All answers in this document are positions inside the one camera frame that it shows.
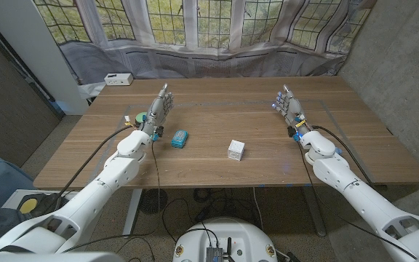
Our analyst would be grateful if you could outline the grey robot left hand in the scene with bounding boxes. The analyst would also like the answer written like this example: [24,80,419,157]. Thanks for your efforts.
[140,83,175,138]

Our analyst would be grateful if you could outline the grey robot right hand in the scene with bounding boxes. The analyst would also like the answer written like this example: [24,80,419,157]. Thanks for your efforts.
[271,84,313,138]

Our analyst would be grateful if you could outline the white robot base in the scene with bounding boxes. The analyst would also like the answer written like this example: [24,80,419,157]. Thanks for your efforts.
[172,217,279,262]

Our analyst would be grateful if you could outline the teal toy phone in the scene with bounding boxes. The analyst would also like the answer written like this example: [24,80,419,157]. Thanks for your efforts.
[170,130,189,149]

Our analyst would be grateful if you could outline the white cube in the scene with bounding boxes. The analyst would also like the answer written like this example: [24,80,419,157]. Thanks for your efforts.
[227,139,246,162]

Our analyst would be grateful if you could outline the white outlet box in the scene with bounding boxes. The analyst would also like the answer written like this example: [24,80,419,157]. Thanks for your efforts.
[103,73,135,87]

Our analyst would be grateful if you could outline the grey tape outline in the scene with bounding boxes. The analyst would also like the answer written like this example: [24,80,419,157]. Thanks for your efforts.
[96,100,374,183]

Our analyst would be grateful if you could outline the round black floor fan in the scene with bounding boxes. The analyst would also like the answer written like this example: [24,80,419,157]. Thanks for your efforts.
[139,188,169,215]

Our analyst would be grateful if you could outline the grey table leg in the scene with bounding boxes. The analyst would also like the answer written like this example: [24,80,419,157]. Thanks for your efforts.
[301,186,327,237]

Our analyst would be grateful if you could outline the white table leg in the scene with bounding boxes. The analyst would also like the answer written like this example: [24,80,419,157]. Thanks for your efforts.
[122,188,143,237]

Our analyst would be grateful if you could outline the white partition panel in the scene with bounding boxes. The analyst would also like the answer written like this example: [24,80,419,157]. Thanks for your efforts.
[0,0,89,116]

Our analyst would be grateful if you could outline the grey finned electronics module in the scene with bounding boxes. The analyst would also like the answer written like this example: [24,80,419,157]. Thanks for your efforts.
[204,246,225,262]

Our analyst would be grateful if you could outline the black yellow foot pedal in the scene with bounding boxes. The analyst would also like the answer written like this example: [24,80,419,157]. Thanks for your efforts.
[17,191,71,219]

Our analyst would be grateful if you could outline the white flat floor panel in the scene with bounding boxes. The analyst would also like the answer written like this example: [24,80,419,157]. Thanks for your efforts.
[1,188,78,211]

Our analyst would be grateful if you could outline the white robot torso edge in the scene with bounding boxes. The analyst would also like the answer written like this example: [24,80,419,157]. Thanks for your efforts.
[0,250,125,262]

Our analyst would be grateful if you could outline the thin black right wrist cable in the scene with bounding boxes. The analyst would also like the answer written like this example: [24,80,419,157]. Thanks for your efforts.
[296,140,419,260]

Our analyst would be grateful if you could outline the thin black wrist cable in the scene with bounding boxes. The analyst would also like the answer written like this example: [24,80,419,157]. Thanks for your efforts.
[296,140,419,260]
[62,140,161,254]

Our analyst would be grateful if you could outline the thin black left wrist cable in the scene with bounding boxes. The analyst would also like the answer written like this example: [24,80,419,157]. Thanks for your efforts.
[62,140,161,254]

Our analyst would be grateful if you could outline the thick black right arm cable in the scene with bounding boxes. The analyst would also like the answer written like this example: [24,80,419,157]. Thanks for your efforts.
[311,124,375,185]

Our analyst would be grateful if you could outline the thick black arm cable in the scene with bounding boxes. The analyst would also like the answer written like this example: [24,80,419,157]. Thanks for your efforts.
[31,124,136,218]
[311,124,375,185]

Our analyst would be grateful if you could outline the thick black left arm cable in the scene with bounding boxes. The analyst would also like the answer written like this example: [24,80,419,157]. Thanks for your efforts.
[31,124,136,218]

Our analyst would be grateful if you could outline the black floor cable tangle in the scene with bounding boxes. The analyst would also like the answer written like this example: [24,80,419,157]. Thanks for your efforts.
[161,187,265,234]

